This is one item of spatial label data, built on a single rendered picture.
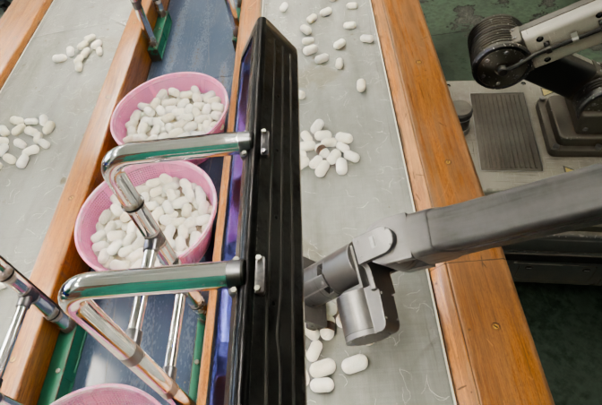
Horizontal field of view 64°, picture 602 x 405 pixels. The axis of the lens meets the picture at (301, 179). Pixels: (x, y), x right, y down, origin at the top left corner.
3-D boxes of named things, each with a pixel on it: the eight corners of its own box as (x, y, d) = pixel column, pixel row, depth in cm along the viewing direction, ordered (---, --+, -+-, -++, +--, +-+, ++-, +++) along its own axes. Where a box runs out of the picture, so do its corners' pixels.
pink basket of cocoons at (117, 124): (240, 96, 122) (232, 65, 115) (233, 176, 105) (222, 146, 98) (139, 107, 124) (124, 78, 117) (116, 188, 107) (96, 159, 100)
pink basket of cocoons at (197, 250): (209, 170, 107) (196, 141, 100) (245, 265, 90) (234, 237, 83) (90, 215, 103) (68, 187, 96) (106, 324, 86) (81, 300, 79)
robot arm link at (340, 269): (375, 241, 67) (348, 234, 63) (389, 288, 64) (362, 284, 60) (339, 261, 71) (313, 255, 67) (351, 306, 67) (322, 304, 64)
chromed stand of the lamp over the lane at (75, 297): (312, 305, 84) (267, 115, 50) (317, 433, 71) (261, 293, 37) (205, 313, 85) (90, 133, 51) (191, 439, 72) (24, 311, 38)
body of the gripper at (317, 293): (284, 320, 66) (322, 301, 62) (284, 255, 73) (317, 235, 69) (318, 331, 70) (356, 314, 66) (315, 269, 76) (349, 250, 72)
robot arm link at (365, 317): (419, 236, 66) (387, 220, 59) (449, 319, 60) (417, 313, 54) (349, 268, 71) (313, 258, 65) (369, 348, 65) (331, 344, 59)
